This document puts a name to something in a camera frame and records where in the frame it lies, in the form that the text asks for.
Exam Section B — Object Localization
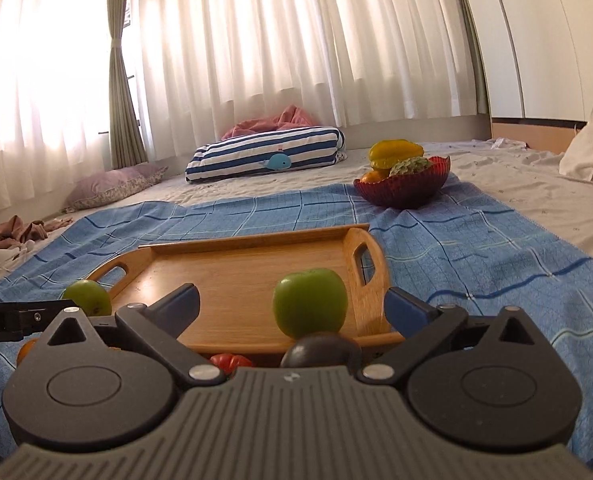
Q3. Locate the yellow starfruit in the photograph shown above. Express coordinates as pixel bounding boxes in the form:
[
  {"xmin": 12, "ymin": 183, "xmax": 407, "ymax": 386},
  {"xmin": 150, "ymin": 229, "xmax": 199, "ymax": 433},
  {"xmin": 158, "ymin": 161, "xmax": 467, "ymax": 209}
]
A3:
[{"xmin": 369, "ymin": 140, "xmax": 425, "ymax": 171}]

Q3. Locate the red glass bowl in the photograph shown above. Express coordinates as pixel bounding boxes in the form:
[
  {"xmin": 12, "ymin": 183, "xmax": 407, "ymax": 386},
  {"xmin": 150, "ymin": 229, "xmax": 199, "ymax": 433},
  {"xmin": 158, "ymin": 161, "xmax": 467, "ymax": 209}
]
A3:
[{"xmin": 353, "ymin": 156, "xmax": 451, "ymax": 209}]

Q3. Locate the wooden tray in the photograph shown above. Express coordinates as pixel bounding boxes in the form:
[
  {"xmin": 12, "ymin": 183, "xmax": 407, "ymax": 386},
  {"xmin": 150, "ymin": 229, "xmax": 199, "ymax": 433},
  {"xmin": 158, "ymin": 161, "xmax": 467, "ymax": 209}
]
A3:
[{"xmin": 84, "ymin": 225, "xmax": 407, "ymax": 356}]

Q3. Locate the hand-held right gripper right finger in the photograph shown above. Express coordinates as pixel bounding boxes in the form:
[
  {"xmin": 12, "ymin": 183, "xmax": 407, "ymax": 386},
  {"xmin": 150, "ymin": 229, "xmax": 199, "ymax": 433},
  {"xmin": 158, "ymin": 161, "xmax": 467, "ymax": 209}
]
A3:
[{"xmin": 353, "ymin": 287, "xmax": 552, "ymax": 388}]

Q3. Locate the red tomato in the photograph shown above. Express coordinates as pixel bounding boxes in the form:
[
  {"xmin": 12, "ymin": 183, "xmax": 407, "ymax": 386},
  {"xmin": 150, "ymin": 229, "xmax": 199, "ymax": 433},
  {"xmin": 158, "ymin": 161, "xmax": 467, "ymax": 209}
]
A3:
[{"xmin": 210, "ymin": 353, "xmax": 254, "ymax": 375}]

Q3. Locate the grey-green curtain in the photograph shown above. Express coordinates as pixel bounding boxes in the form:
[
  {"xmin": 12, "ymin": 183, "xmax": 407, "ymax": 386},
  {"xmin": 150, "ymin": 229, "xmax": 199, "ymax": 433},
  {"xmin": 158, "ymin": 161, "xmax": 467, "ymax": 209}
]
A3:
[{"xmin": 96, "ymin": 0, "xmax": 147, "ymax": 171}]

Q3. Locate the white bed sheet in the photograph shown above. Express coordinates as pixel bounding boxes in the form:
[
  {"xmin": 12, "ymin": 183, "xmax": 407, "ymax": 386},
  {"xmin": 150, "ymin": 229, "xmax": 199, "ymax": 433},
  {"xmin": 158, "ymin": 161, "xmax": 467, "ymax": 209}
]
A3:
[{"xmin": 0, "ymin": 137, "xmax": 593, "ymax": 281}]

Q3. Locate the green custard apple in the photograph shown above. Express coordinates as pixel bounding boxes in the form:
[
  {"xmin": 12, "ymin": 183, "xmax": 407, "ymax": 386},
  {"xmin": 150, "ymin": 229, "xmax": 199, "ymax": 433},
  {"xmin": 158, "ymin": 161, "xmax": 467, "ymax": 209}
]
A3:
[{"xmin": 389, "ymin": 156, "xmax": 434, "ymax": 178}]

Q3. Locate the brown cloth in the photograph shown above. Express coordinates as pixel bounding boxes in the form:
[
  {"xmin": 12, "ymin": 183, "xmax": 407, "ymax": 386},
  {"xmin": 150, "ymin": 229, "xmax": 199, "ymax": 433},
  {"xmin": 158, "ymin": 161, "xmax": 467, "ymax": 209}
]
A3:
[{"xmin": 0, "ymin": 215, "xmax": 72, "ymax": 268}]

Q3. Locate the white sheer curtain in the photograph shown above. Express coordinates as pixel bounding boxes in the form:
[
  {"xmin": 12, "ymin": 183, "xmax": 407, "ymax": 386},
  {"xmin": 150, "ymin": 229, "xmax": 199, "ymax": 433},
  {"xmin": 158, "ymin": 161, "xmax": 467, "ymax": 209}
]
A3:
[
  {"xmin": 126, "ymin": 0, "xmax": 482, "ymax": 176},
  {"xmin": 0, "ymin": 0, "xmax": 114, "ymax": 206}
]

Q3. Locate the wooden bed frame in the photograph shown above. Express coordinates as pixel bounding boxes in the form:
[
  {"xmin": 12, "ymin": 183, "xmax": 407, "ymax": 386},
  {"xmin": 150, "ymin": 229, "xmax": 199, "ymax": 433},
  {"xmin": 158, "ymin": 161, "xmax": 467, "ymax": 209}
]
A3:
[{"xmin": 491, "ymin": 119, "xmax": 592, "ymax": 153}]

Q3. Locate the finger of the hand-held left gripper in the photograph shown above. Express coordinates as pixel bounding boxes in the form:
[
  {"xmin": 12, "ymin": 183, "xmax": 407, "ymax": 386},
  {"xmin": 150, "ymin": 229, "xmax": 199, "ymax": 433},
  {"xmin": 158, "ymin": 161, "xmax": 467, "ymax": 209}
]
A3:
[{"xmin": 4, "ymin": 300, "xmax": 80, "ymax": 336}]

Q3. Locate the pink blanket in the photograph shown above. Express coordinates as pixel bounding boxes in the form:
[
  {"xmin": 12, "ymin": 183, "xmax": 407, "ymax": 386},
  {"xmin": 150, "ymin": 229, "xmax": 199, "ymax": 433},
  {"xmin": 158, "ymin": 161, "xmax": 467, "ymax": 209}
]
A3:
[{"xmin": 220, "ymin": 105, "xmax": 313, "ymax": 141}]

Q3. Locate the dark purple plum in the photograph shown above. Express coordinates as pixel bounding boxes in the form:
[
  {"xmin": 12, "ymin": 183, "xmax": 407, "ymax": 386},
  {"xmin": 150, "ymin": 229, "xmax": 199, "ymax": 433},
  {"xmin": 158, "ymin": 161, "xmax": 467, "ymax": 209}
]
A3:
[{"xmin": 280, "ymin": 332, "xmax": 364, "ymax": 371}]

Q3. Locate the white bag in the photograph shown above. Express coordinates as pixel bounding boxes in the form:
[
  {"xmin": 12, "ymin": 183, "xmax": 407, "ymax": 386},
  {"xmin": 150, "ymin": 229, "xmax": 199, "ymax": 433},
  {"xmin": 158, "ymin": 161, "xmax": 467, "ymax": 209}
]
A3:
[{"xmin": 0, "ymin": 240, "xmax": 34, "ymax": 276}]

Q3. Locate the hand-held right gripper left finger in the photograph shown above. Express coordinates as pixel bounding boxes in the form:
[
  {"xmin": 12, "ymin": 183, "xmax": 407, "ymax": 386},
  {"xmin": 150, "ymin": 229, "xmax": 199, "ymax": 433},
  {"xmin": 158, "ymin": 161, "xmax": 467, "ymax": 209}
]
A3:
[{"xmin": 24, "ymin": 282, "xmax": 227, "ymax": 388}]

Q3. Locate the white wardrobe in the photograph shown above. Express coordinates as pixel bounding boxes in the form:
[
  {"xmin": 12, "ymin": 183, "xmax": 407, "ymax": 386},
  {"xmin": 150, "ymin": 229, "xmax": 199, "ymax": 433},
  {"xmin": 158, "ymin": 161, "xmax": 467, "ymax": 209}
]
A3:
[{"xmin": 451, "ymin": 0, "xmax": 593, "ymax": 126}]

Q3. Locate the blue striped whale pillow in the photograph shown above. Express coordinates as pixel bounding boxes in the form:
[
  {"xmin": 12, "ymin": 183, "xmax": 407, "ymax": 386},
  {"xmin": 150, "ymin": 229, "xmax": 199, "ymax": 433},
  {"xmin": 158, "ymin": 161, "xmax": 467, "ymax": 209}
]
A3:
[{"xmin": 185, "ymin": 126, "xmax": 347, "ymax": 184}]

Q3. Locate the blue checked blanket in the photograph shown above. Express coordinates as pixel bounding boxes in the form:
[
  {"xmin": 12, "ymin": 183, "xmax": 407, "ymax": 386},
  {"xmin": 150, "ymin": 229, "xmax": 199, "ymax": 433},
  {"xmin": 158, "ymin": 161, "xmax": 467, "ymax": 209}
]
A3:
[{"xmin": 0, "ymin": 180, "xmax": 593, "ymax": 466}]

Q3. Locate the purple pillow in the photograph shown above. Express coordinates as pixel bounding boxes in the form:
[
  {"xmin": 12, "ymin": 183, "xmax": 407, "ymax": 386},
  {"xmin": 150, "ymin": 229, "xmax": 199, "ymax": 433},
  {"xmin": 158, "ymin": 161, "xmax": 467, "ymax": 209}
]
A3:
[{"xmin": 62, "ymin": 164, "xmax": 170, "ymax": 212}]

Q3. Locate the orange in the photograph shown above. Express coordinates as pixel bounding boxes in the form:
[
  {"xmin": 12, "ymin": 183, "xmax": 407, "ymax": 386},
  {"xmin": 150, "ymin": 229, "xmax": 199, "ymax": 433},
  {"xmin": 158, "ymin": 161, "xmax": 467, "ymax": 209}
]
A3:
[{"xmin": 16, "ymin": 339, "xmax": 40, "ymax": 368}]

